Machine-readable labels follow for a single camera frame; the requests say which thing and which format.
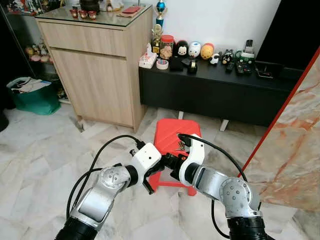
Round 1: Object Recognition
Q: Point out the white round plush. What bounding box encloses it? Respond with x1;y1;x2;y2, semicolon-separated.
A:
188;41;202;58

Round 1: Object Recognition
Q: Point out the small gold trophy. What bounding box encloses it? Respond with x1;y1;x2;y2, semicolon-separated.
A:
152;24;163;55

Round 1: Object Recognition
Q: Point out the black tape dispenser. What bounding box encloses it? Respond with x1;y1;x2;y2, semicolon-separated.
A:
187;57;198;74

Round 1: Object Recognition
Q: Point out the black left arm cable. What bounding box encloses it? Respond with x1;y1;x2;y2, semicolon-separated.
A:
66;134;146;221

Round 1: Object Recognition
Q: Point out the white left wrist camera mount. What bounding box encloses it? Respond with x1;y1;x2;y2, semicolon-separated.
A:
134;142;163;176

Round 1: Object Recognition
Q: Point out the white tape roll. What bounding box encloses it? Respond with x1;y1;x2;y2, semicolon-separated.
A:
156;58;169;70

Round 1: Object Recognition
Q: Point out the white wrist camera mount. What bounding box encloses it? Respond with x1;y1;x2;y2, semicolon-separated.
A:
134;142;163;176
179;134;206;183

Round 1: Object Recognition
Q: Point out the black round mouse plush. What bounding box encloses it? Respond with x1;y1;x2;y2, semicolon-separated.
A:
175;40;189;59

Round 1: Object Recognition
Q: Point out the yellow round bear plush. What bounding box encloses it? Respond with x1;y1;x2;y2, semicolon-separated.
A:
200;43;215;60

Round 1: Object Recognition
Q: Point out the black television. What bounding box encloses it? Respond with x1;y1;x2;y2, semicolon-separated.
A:
255;0;320;81

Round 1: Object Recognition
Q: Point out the clear jar with red lid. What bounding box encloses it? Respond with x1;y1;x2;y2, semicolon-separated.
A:
160;35;175;60

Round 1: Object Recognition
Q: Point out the light wooden cabinet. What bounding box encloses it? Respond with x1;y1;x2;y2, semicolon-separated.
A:
36;5;153;132

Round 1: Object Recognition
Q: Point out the red plastic stool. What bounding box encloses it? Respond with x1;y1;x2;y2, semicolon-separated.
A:
148;118;202;196

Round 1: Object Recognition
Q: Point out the wide black remote control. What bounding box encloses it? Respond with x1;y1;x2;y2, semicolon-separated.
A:
236;60;253;76

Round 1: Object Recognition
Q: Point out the green bag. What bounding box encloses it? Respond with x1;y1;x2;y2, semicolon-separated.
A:
6;76;62;116

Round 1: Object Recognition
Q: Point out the tall blue gold trophy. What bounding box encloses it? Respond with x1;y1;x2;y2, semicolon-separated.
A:
155;0;167;28

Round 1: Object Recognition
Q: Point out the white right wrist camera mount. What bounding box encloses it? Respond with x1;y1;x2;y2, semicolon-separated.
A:
179;134;206;183

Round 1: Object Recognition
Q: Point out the marble table with red edge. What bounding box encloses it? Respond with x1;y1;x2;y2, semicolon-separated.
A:
240;47;320;213

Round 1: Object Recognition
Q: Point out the dark display shelf with figures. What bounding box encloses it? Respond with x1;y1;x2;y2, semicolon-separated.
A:
0;0;68;108

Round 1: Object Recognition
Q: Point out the black wallet pouch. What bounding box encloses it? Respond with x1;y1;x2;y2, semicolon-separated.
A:
169;56;184;71

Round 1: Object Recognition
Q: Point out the small black white figure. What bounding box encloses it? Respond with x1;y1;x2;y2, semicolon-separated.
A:
223;49;234;65

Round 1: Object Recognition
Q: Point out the black teapot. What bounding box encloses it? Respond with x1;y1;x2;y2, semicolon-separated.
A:
80;0;101;12

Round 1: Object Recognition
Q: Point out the pink tissue box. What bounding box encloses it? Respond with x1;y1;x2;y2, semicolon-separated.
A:
139;44;158;69

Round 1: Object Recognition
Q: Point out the flat red box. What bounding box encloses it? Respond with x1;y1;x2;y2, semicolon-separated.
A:
121;5;141;14

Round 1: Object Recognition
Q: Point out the wooden tray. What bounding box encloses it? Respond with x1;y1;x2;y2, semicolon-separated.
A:
116;5;149;18

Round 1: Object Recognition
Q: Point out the black low TV console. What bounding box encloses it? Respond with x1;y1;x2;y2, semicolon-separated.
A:
139;65;306;127

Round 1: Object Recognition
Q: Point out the cordless phone on green base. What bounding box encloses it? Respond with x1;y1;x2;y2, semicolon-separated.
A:
241;39;256;63

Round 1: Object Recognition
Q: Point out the white ceramic figurine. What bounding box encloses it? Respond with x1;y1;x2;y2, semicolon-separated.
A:
105;0;125;12

